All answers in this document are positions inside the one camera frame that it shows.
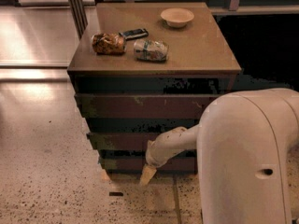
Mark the brown drawer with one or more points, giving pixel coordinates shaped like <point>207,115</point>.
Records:
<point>175,165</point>
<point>120,141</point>
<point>146,106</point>

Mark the brown crumpled snack bag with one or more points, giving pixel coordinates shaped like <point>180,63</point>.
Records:
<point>108,44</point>

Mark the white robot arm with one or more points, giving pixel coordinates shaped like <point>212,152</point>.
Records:
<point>242,141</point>

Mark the brown wooden drawer cabinet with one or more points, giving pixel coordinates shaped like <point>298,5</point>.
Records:
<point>199,62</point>

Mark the beige ceramic bowl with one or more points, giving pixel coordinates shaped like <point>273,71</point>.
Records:
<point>177,17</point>

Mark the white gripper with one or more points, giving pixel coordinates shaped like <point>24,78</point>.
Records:
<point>154,155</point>

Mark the brown top drawer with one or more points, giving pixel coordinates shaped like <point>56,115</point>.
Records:
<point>146,106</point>

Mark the brown bottom drawer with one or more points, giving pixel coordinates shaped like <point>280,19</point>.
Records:
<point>175,165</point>

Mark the dark blue snack bar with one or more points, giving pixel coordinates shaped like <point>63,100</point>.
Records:
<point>134,34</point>

